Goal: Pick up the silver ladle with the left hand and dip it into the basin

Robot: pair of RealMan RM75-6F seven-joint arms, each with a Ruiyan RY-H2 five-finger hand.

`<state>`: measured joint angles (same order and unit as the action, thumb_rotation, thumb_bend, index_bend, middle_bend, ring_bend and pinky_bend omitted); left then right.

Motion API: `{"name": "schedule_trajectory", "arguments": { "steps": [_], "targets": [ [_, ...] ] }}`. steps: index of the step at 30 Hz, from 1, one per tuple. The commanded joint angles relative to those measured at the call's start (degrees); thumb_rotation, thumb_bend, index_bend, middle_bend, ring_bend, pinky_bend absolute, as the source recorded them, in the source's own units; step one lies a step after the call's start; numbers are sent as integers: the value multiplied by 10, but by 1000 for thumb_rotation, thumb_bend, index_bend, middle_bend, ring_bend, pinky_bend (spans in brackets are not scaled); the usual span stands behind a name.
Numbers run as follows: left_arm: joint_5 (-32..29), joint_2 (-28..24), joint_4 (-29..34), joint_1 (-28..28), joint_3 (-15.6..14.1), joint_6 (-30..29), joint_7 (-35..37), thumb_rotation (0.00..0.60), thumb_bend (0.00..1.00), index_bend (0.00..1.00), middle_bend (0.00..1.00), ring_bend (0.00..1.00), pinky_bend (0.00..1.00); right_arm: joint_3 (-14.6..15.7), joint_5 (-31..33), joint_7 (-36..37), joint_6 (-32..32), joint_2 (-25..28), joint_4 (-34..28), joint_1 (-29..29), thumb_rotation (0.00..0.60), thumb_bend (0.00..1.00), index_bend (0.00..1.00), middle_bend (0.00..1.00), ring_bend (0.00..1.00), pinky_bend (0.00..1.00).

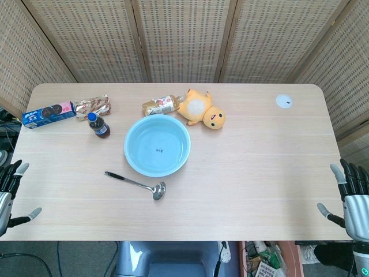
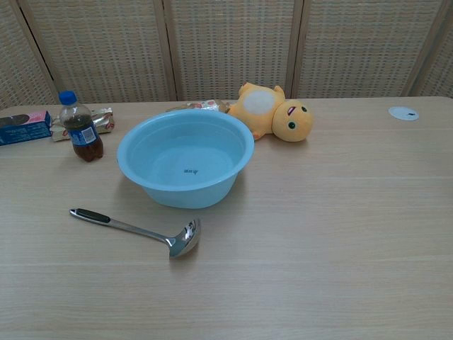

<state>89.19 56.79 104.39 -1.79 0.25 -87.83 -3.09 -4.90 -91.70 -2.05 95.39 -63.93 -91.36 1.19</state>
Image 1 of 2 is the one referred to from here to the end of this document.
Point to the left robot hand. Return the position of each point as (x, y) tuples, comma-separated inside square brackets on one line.
[(6, 199)]

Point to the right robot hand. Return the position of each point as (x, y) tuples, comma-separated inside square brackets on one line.
[(355, 202)]

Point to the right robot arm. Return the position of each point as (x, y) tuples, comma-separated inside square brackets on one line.
[(362, 261)]

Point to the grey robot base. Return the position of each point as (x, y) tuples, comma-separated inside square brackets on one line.
[(167, 259)]

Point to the light blue plastic bowl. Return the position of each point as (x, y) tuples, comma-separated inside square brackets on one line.
[(157, 145)]

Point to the blue oreo cookie box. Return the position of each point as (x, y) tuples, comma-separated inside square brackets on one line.
[(48, 114)]

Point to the brown box of clutter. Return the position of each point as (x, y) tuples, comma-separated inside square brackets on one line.
[(271, 259)]

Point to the cola bottle with blue cap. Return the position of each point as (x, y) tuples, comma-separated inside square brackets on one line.
[(98, 125)]

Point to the gold foil snack pack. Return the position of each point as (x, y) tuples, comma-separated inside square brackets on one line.
[(92, 107)]

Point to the white handheld device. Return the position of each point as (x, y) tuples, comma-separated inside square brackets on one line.
[(225, 254)]

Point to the yellow plush duck toy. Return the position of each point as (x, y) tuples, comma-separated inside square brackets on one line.
[(201, 109)]

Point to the clear tea drink bottle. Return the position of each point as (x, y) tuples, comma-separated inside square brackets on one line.
[(161, 105)]

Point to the woven folding screen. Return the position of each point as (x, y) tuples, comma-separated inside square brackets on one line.
[(184, 40)]

